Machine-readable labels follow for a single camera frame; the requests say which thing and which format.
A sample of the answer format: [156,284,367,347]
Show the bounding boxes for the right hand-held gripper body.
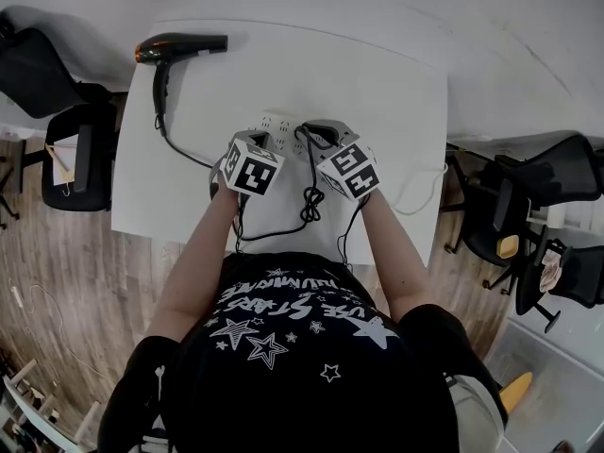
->
[305,119,381,203]

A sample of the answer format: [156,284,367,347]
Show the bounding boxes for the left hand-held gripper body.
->
[210,129,287,198]

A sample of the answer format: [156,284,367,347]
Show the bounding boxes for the white power strip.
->
[244,109,313,158]

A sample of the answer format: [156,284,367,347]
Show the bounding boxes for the black hair dryer power cable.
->
[154,113,327,243]

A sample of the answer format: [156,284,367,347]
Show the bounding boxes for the black orange hair dryer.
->
[134,32,229,118]

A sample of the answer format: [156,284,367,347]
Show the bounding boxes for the person's right forearm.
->
[357,191,436,324]

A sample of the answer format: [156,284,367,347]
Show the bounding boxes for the person's left forearm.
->
[144,189,243,344]

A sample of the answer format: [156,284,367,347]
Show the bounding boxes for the small yellow container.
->
[498,234,521,260]

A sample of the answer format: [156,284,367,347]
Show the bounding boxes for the black mesh office chair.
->
[512,237,604,334]
[442,134,604,296]

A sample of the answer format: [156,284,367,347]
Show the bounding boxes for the white paper sheet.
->
[50,133,80,189]

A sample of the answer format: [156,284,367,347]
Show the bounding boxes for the wooden clothes hanger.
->
[44,143,79,196]

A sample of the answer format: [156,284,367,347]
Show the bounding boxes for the black star print t-shirt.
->
[96,251,510,453]

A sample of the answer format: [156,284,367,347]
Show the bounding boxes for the crumpled pale cloth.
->
[539,249,563,294]

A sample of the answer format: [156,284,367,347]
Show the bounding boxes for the yellow flat object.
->
[498,371,535,415]

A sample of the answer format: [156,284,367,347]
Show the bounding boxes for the clear plastic bin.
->
[484,317,604,453]

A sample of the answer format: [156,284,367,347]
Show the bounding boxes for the light wooden rack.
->
[0,358,103,453]

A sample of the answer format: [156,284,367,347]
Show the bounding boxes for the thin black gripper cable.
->
[335,194,373,274]
[232,193,248,255]

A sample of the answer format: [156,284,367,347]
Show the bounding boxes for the white power strip cable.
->
[390,159,449,217]

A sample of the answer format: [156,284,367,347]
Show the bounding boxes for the thin white floor cable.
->
[26,282,106,379]

